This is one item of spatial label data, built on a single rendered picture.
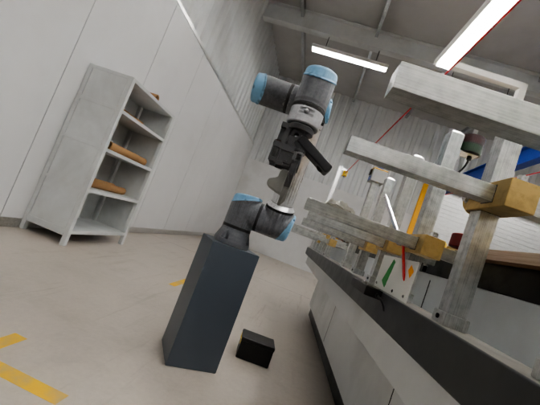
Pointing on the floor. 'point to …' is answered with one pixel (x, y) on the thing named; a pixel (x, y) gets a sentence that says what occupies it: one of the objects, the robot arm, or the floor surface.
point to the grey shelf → (100, 158)
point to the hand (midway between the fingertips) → (282, 202)
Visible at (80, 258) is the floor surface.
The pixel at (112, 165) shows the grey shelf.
